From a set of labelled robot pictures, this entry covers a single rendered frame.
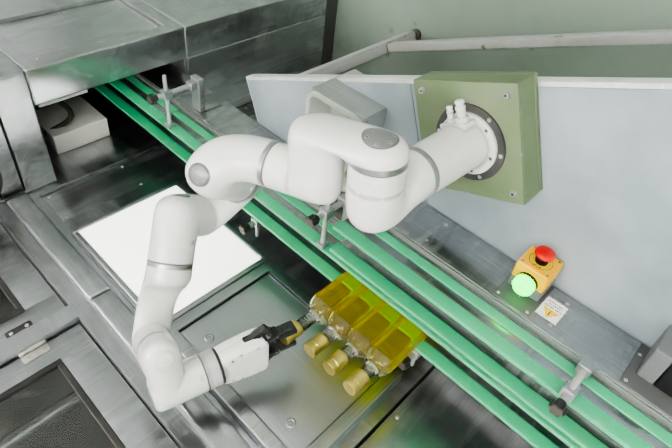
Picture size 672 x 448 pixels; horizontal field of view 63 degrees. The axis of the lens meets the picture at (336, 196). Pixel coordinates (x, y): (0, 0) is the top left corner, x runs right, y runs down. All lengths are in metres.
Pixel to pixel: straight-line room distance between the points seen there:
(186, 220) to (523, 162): 0.62
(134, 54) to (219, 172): 0.90
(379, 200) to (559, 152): 0.39
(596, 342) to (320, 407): 0.58
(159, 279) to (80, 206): 0.77
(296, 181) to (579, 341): 0.62
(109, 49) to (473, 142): 1.12
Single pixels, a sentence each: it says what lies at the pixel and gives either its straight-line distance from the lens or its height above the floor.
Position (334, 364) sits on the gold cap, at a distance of 1.15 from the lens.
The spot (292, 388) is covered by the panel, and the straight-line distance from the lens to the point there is 1.28.
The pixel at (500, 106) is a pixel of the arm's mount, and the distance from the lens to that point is 1.02.
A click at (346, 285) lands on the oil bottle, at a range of 1.26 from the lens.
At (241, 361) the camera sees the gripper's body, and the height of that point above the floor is 1.29.
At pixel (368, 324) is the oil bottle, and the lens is 1.20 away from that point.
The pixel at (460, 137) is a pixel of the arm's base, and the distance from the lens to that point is 1.01.
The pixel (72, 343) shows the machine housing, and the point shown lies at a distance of 1.46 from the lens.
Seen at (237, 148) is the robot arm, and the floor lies 1.19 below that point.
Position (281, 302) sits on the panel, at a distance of 1.41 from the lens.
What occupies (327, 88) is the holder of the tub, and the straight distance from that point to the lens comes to 1.32.
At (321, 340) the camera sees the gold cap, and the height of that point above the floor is 1.13.
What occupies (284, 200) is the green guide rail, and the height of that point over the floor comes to 0.91.
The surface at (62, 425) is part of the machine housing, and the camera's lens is 1.36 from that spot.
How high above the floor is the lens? 1.66
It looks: 36 degrees down
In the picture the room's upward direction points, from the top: 121 degrees counter-clockwise
